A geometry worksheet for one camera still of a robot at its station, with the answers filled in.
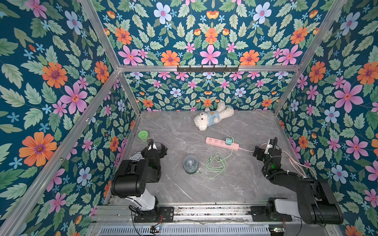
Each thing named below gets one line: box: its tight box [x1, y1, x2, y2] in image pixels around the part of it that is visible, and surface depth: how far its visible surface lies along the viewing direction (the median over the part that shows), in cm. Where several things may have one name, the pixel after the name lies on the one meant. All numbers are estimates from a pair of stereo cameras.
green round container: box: [137, 129, 150, 141], surface depth 103 cm
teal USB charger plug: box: [225, 137, 233, 146], surface depth 98 cm
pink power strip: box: [205, 136, 240, 151], surface depth 100 cm
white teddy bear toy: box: [193, 101, 235, 132], surface depth 107 cm
